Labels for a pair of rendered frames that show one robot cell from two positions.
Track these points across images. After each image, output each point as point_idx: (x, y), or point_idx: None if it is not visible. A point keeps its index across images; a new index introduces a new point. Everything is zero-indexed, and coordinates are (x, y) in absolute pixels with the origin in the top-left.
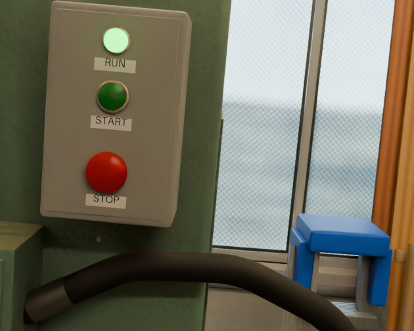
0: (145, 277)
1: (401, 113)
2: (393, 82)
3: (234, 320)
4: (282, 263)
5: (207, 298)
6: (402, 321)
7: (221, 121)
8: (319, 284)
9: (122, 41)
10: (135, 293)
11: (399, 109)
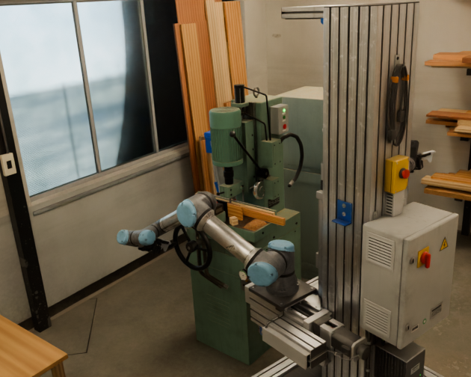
0: (285, 138)
1: (187, 91)
2: (183, 81)
3: (151, 182)
4: (155, 156)
5: (142, 178)
6: (209, 157)
7: None
8: (170, 158)
9: (285, 110)
10: None
11: (186, 90)
